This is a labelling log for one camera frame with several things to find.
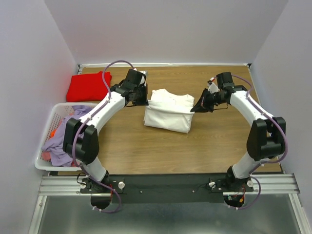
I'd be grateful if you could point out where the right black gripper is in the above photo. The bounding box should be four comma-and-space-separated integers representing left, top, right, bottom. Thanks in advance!
191, 88, 226, 113

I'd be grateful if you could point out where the white t-shirt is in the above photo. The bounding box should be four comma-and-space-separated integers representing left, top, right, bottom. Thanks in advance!
144, 89, 195, 134

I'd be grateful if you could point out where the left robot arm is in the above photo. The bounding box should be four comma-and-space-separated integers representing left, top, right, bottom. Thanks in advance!
63, 69, 148, 193

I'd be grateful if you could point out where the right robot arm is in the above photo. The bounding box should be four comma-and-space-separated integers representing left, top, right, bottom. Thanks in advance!
191, 72, 288, 191

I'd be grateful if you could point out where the folded red t-shirt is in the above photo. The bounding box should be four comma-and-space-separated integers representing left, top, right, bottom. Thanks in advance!
66, 71, 108, 102

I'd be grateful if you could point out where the white plastic laundry basket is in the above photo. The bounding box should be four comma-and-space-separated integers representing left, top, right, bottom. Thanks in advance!
35, 102, 97, 172

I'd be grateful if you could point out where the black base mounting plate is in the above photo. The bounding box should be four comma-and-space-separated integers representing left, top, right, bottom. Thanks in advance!
80, 173, 253, 204

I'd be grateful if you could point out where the lavender t-shirt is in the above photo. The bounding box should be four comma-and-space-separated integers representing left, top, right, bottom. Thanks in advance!
41, 105, 92, 167

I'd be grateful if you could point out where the orange pink garment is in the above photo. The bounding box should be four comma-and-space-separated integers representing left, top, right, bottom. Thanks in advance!
41, 128, 76, 167

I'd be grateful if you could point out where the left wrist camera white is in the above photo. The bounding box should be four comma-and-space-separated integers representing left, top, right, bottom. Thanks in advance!
138, 71, 148, 86

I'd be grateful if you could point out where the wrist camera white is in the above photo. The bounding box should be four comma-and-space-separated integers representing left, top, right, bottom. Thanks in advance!
138, 71, 148, 86
207, 77, 219, 94

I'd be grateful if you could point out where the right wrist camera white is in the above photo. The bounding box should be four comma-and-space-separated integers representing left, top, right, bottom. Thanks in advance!
207, 77, 219, 94

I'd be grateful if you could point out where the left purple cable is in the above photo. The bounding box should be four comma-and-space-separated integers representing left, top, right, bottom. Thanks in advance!
72, 59, 135, 214

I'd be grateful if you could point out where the purple cable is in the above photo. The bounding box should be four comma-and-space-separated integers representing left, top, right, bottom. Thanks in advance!
72, 59, 135, 214
228, 74, 289, 211

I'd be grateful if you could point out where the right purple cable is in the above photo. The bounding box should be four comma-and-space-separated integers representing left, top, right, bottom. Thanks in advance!
228, 74, 289, 211

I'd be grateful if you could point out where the aluminium rail frame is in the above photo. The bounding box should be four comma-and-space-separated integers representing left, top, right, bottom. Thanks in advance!
29, 173, 310, 234

